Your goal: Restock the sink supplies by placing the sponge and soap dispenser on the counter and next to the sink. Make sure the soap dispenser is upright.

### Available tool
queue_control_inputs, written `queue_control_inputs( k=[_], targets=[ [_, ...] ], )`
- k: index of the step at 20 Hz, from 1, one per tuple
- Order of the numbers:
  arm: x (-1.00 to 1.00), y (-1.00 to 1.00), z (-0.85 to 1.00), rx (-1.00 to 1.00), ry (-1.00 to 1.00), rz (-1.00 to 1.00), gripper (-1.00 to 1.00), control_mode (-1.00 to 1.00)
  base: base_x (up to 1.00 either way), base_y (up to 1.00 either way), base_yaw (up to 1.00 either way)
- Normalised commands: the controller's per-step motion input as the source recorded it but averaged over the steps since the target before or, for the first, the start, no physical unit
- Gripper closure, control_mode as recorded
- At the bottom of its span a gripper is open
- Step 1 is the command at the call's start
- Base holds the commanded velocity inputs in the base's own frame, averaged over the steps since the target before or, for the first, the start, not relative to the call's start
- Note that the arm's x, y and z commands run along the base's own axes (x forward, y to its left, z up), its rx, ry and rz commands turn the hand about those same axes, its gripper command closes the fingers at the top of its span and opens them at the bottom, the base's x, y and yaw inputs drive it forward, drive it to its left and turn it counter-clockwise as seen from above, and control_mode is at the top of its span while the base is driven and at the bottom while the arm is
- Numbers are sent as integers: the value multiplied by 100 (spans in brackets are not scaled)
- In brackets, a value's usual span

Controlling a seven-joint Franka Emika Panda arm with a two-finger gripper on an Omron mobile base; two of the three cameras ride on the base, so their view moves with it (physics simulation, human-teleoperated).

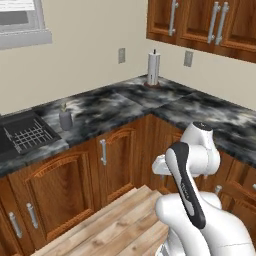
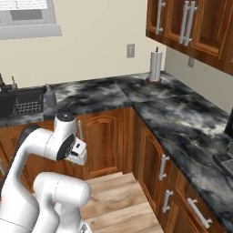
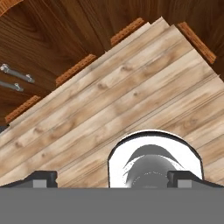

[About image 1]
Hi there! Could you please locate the black sink basin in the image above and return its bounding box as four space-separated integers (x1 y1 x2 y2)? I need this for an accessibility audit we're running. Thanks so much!
0 111 63 158

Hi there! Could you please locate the grey wall outlet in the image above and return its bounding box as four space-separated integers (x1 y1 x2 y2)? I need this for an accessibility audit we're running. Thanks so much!
183 50 195 68
117 47 127 65

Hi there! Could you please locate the white paper towel holder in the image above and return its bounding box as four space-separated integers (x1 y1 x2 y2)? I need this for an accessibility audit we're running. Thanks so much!
143 48 162 89

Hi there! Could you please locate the grey framed window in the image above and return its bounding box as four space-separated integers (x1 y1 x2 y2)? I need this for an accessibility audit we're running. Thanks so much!
0 0 53 51

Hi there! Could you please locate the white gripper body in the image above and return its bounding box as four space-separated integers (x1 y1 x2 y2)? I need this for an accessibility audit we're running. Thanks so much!
151 154 174 177

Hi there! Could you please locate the wooden base cupboard door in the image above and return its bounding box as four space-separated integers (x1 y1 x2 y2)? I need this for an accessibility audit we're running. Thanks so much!
0 176 35 256
7 150 98 250
149 115 184 196
218 159 256 235
95 125 140 208

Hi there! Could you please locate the grey wire sink rack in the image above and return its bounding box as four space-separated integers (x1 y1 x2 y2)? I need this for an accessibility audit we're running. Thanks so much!
3 119 55 155

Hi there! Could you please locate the plant in grey pot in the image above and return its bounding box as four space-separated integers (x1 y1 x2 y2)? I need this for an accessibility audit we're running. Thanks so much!
58 102 75 132

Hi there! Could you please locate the silver wall cupboard handle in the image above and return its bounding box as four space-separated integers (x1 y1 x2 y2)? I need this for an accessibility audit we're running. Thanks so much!
206 1 221 45
214 1 230 47
167 0 180 37

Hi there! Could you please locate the wooden wall cupboard door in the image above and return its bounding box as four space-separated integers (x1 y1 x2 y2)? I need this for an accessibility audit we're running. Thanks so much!
176 0 224 52
146 0 183 45
219 0 256 63

